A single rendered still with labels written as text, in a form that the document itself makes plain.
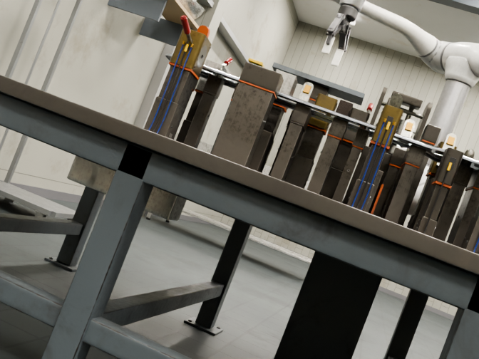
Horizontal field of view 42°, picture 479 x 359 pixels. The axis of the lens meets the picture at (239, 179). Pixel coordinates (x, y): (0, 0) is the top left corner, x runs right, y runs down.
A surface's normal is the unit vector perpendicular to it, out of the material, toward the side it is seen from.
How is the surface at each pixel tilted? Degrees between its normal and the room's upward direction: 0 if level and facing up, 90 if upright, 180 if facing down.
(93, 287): 90
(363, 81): 90
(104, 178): 90
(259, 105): 90
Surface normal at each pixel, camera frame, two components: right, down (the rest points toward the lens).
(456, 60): -0.79, -0.20
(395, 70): -0.21, -0.11
